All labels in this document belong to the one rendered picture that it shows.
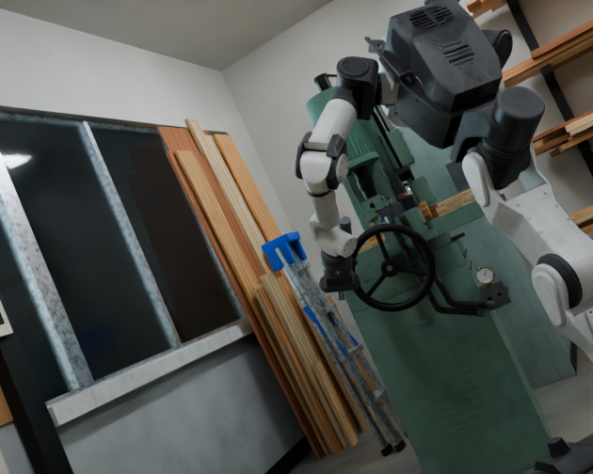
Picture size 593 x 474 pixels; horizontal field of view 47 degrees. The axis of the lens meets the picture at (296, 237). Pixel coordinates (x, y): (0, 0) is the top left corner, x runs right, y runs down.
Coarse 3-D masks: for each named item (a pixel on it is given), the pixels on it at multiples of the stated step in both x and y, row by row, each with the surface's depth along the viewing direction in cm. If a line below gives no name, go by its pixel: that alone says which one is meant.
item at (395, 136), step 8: (392, 136) 272; (400, 136) 271; (384, 144) 272; (392, 144) 272; (400, 144) 271; (400, 152) 271; (408, 152) 270; (392, 160) 272; (400, 160) 271; (408, 160) 270
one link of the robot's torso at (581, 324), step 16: (544, 272) 163; (544, 288) 164; (560, 288) 160; (544, 304) 167; (560, 304) 162; (592, 304) 165; (560, 320) 163; (576, 320) 161; (592, 320) 161; (576, 336) 164; (592, 336) 162; (592, 352) 165
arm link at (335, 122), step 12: (336, 108) 181; (348, 108) 182; (324, 120) 179; (336, 120) 178; (348, 120) 181; (312, 132) 179; (324, 132) 175; (336, 132) 177; (348, 132) 182; (300, 144) 177; (312, 144) 176; (324, 144) 175; (336, 144) 173; (300, 156) 177; (336, 156) 172; (336, 168) 172; (336, 180) 174
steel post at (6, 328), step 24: (0, 312) 238; (0, 336) 234; (0, 360) 236; (24, 360) 242; (0, 384) 237; (24, 384) 238; (24, 408) 234; (24, 432) 234; (48, 432) 238; (48, 456) 234
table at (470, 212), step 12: (468, 204) 232; (444, 216) 234; (456, 216) 233; (468, 216) 232; (480, 216) 231; (432, 228) 236; (444, 228) 235; (456, 228) 234; (408, 240) 228; (372, 252) 241; (396, 252) 229; (360, 264) 242; (372, 264) 241
